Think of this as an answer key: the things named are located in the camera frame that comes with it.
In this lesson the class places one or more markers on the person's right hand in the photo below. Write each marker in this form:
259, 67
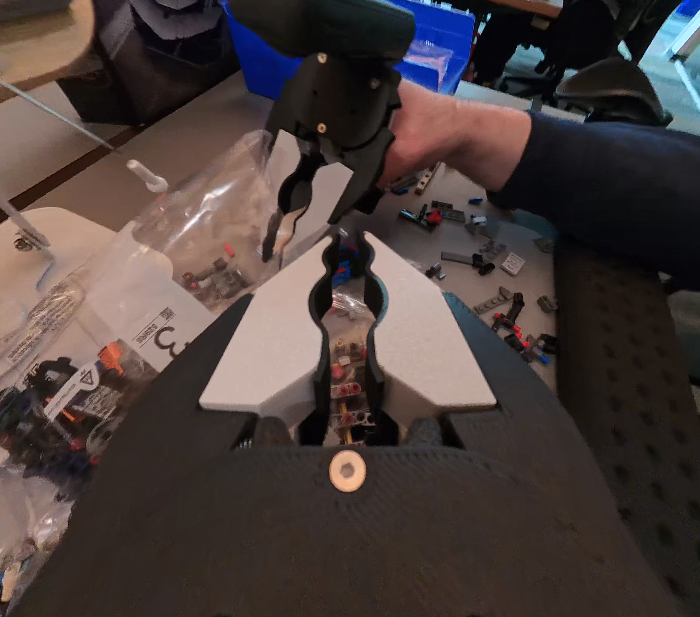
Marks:
454, 135

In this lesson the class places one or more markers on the white wooden book stand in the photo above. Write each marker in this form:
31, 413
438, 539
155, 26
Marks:
33, 59

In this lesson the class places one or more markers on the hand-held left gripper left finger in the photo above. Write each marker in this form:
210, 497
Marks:
262, 354

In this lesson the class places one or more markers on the dark lego set box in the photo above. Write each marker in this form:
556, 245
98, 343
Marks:
136, 53

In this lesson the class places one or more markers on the black office chair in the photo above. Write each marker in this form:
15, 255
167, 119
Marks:
612, 86

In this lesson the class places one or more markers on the blue plastic bin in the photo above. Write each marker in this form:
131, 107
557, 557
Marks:
257, 64

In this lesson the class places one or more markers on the dark perforated pad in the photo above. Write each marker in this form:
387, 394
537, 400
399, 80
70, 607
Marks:
629, 409

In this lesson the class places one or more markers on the clear crimped plastic bag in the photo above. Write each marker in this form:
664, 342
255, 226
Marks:
219, 212

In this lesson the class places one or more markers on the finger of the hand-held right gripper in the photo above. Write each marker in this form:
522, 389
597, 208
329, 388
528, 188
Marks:
336, 190
295, 190

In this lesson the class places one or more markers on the scattered loose lego pieces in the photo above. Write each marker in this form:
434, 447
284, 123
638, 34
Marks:
492, 306

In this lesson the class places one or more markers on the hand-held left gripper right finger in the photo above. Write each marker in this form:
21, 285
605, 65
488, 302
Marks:
432, 354

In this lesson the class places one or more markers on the crumpled clear plastic bag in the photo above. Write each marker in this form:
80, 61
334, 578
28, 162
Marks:
429, 59

